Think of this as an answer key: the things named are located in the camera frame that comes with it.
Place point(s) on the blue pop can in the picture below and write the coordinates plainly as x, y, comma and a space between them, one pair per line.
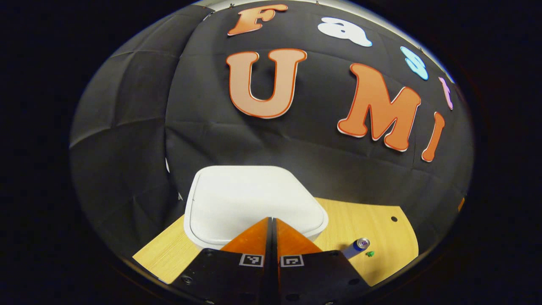
353, 250

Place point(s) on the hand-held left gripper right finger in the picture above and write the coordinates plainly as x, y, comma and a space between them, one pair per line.
313, 284

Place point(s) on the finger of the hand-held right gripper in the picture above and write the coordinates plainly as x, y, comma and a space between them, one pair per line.
461, 204

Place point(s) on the white desktop garbage bin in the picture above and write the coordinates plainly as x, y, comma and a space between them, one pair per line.
250, 199

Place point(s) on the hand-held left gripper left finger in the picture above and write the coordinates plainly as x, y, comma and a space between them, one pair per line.
237, 284

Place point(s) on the black backdrop cloth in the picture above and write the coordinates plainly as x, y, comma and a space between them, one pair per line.
127, 148

